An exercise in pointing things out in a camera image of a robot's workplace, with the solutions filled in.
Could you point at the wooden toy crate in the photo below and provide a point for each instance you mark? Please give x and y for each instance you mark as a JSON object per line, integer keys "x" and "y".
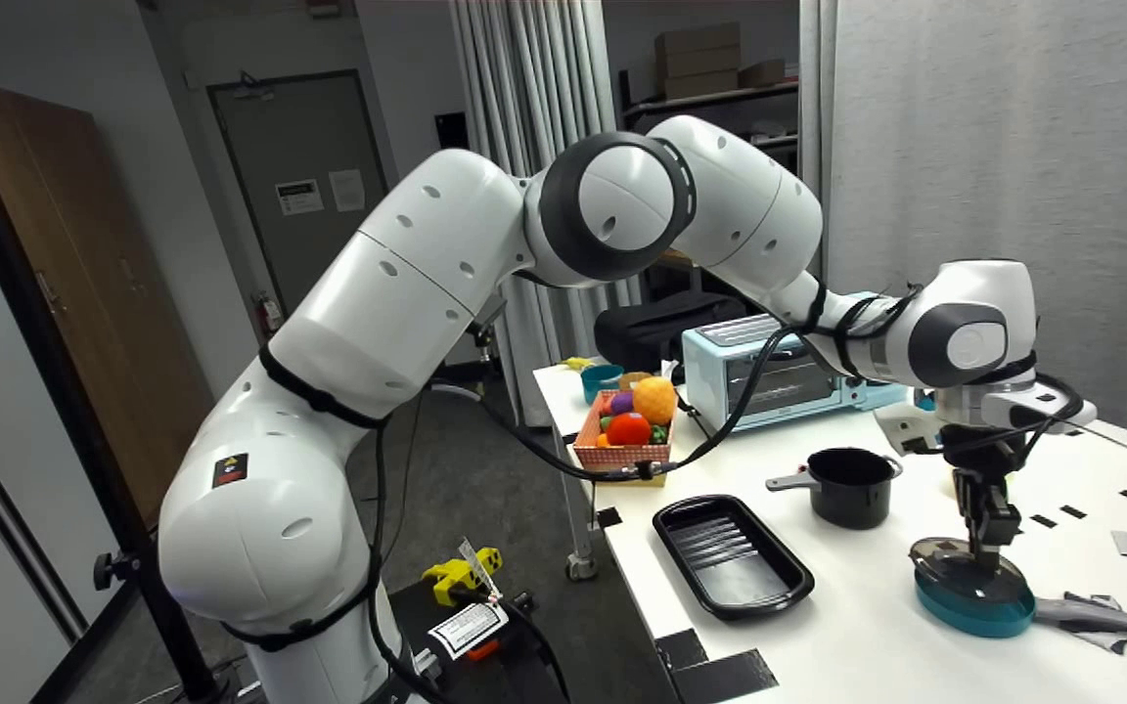
{"x": 622, "y": 461}

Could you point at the dark glass pot lid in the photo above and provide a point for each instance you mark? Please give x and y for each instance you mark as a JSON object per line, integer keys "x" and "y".
{"x": 940, "y": 564}

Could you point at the black rectangular ridged tray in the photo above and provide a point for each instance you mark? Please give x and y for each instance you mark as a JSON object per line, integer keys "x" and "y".
{"x": 732, "y": 551}

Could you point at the red toy tomato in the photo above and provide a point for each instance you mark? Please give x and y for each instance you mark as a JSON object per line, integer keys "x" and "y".
{"x": 626, "y": 426}

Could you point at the orange toy fruit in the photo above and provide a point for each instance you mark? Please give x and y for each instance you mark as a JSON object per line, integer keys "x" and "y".
{"x": 656, "y": 399}

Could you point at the square black tape patch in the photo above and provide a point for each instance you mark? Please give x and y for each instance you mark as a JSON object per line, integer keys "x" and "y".
{"x": 681, "y": 648}

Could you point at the white curtain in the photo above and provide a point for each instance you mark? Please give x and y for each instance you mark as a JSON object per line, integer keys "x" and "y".
{"x": 525, "y": 81}

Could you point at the cardboard box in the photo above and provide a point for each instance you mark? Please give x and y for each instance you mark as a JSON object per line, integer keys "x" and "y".
{"x": 703, "y": 59}

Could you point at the grey door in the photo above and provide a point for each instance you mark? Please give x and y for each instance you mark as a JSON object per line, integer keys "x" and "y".
{"x": 295, "y": 143}

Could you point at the black bag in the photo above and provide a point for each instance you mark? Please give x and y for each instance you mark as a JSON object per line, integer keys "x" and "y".
{"x": 656, "y": 326}

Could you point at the background storage shelf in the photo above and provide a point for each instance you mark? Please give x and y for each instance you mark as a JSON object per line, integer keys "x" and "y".
{"x": 732, "y": 91}

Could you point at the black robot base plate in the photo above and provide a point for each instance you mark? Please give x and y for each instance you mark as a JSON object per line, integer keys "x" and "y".
{"x": 531, "y": 667}

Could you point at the brown wooden board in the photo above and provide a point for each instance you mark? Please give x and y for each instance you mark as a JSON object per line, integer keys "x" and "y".
{"x": 79, "y": 300}

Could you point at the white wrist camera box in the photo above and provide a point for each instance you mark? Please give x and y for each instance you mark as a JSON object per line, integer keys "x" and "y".
{"x": 909, "y": 426}

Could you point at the yellow clamp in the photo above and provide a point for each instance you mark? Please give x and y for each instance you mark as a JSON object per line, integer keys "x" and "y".
{"x": 464, "y": 572}

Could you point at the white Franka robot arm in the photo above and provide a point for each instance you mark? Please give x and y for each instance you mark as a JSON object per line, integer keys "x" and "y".
{"x": 370, "y": 326}

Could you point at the grey curtain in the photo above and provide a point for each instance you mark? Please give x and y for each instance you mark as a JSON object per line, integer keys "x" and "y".
{"x": 1018, "y": 143}

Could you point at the white warning label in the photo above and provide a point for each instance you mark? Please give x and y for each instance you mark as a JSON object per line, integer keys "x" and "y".
{"x": 464, "y": 626}

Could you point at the purple toy fruit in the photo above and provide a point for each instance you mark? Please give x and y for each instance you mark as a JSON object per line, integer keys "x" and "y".
{"x": 617, "y": 399}

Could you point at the metal table clamp post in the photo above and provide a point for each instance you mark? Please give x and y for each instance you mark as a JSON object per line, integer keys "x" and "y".
{"x": 578, "y": 523}

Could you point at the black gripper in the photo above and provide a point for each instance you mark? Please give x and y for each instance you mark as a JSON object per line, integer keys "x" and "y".
{"x": 982, "y": 467}

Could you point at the teal cup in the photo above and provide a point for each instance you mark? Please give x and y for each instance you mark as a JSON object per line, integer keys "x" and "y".
{"x": 595, "y": 375}

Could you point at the light blue toaster oven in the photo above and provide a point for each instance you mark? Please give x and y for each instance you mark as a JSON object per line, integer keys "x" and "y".
{"x": 784, "y": 375}

